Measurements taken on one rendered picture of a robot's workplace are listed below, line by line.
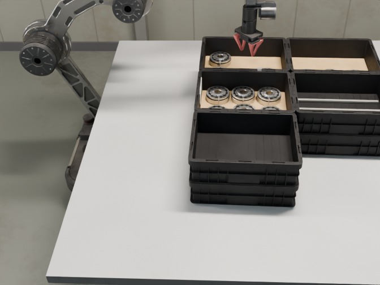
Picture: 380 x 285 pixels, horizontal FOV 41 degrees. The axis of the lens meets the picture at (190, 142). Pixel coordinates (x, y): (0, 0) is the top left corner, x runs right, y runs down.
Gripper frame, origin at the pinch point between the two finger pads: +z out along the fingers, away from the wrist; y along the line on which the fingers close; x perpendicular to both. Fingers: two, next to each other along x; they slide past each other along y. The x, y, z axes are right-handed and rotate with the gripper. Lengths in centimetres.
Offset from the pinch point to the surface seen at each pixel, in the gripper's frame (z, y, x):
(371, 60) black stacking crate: 18, -23, -58
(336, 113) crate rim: 13.5, -40.6, -8.6
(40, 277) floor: 107, 39, 98
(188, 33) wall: 91, 160, -101
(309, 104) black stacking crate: 23.4, -21.7, -17.4
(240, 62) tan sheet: 23.4, 22.6, -19.5
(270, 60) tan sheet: 23.3, 14.1, -31.8
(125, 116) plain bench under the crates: 37, 39, 38
